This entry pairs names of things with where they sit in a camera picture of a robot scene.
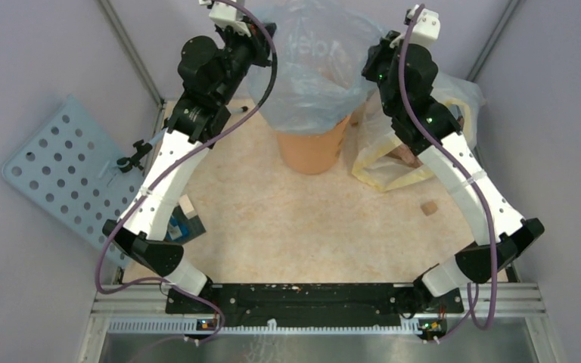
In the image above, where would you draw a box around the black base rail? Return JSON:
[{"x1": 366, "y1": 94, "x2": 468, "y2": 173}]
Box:
[{"x1": 165, "y1": 283, "x2": 464, "y2": 328}]

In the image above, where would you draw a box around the wooden cube on table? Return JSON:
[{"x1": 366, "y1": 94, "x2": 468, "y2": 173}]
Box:
[{"x1": 420, "y1": 200, "x2": 438, "y2": 216}]

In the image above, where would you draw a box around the purple cable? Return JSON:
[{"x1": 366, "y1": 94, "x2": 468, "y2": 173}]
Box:
[
  {"x1": 396, "y1": 4, "x2": 498, "y2": 344},
  {"x1": 94, "y1": 0, "x2": 278, "y2": 346}
]

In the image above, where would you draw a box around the light blue plastic trash bag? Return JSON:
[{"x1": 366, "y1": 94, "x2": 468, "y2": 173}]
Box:
[{"x1": 252, "y1": 1, "x2": 387, "y2": 135}]

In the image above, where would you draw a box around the light blue perforated board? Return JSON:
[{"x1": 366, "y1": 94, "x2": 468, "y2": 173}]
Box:
[{"x1": 2, "y1": 95, "x2": 144, "y2": 250}]

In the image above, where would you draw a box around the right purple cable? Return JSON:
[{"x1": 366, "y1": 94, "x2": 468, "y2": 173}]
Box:
[{"x1": 396, "y1": 4, "x2": 498, "y2": 344}]

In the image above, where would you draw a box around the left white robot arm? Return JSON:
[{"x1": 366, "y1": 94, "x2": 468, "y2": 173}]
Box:
[{"x1": 102, "y1": 20, "x2": 278, "y2": 313}]

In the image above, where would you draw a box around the small wooden cube left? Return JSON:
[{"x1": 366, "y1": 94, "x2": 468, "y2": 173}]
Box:
[{"x1": 179, "y1": 194, "x2": 197, "y2": 219}]

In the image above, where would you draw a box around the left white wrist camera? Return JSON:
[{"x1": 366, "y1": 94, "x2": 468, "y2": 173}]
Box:
[{"x1": 198, "y1": 0, "x2": 251, "y2": 37}]

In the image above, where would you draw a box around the blue block holder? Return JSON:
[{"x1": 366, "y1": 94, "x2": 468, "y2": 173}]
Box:
[{"x1": 166, "y1": 206, "x2": 207, "y2": 245}]

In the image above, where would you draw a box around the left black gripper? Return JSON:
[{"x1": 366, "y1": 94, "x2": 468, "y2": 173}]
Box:
[{"x1": 214, "y1": 14, "x2": 276, "y2": 104}]

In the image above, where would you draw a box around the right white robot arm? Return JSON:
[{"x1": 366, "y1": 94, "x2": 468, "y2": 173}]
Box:
[{"x1": 362, "y1": 31, "x2": 545, "y2": 312}]

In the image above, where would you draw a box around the white toothed cable strip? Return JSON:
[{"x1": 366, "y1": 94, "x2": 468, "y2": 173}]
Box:
[{"x1": 107, "y1": 318, "x2": 421, "y2": 336}]

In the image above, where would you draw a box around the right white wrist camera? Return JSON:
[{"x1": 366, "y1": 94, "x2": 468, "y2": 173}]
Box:
[{"x1": 404, "y1": 5, "x2": 441, "y2": 48}]

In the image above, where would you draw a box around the orange plastic trash bin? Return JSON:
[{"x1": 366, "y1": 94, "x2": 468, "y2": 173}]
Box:
[{"x1": 275, "y1": 114, "x2": 352, "y2": 175}]

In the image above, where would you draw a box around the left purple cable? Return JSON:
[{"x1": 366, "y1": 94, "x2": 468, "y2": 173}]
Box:
[{"x1": 94, "y1": 0, "x2": 278, "y2": 346}]

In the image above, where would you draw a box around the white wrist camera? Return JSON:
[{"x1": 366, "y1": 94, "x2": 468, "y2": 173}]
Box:
[
  {"x1": 198, "y1": 0, "x2": 251, "y2": 37},
  {"x1": 404, "y1": 5, "x2": 441, "y2": 48}
]

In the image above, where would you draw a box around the large translucent white trash bag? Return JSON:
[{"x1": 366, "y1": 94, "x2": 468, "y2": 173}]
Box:
[{"x1": 352, "y1": 73, "x2": 486, "y2": 192}]

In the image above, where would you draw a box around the light blue tripod stand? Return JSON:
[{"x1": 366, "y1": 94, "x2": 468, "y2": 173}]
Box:
[{"x1": 117, "y1": 105, "x2": 250, "y2": 173}]

